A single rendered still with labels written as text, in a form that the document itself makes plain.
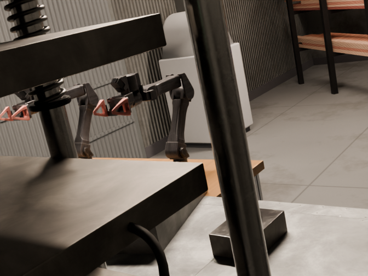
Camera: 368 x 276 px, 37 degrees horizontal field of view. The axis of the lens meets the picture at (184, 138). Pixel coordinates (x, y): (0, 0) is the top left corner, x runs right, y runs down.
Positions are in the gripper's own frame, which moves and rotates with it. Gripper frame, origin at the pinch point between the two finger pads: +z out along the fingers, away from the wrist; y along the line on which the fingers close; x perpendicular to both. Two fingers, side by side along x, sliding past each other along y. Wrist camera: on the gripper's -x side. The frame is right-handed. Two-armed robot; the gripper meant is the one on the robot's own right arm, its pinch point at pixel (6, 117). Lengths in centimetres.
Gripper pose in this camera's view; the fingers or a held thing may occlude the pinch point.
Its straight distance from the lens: 252.4
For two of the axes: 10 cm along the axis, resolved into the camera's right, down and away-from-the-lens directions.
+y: 8.0, -0.1, -6.0
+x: 2.0, 9.4, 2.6
